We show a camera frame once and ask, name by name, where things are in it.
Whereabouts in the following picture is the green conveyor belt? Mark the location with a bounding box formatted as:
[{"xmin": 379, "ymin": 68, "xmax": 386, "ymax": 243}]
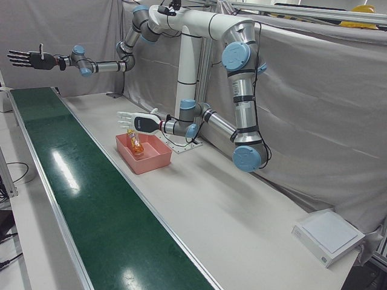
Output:
[{"xmin": 8, "ymin": 86, "xmax": 224, "ymax": 290}]

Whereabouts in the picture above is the aluminium frame post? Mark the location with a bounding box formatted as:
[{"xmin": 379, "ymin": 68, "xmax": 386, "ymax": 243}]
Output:
[{"xmin": 0, "ymin": 144, "xmax": 19, "ymax": 199}]

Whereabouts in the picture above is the aluminium overhead beam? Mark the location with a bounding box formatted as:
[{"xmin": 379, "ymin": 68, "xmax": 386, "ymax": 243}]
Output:
[{"xmin": 226, "ymin": 1, "xmax": 387, "ymax": 27}]

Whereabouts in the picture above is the aluminium column behind pedestal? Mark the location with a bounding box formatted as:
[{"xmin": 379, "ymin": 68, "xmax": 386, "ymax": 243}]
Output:
[{"xmin": 195, "ymin": 37, "xmax": 212, "ymax": 105}]

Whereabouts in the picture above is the orange drink bottle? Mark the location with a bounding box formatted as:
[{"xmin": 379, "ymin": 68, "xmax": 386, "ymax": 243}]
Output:
[{"xmin": 126, "ymin": 128, "xmax": 145, "ymax": 155}]

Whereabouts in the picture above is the grey curtain cloth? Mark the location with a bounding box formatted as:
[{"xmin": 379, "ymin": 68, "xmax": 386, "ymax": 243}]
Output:
[{"xmin": 0, "ymin": 0, "xmax": 387, "ymax": 269}]

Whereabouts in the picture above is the pink plastic basket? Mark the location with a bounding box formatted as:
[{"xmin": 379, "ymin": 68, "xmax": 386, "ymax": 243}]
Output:
[{"xmin": 115, "ymin": 132, "xmax": 173, "ymax": 175}]

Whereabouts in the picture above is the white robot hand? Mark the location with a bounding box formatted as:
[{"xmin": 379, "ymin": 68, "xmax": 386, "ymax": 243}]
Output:
[{"xmin": 116, "ymin": 108, "xmax": 164, "ymax": 136}]

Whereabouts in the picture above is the white flat box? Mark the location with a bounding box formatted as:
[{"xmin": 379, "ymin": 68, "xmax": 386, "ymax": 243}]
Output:
[{"xmin": 291, "ymin": 210, "xmax": 366, "ymax": 268}]

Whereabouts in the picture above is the white robot torso pedestal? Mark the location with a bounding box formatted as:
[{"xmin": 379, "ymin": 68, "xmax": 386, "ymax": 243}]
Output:
[{"xmin": 148, "ymin": 4, "xmax": 255, "ymax": 155}]

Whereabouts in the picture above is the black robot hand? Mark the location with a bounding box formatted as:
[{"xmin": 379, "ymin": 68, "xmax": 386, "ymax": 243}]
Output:
[{"xmin": 7, "ymin": 43, "xmax": 58, "ymax": 71}]

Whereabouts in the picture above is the yellow hard hat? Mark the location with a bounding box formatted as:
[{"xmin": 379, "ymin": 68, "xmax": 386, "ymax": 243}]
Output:
[
  {"xmin": 338, "ymin": 20, "xmax": 379, "ymax": 30},
  {"xmin": 350, "ymin": 4, "xmax": 377, "ymax": 15}
]

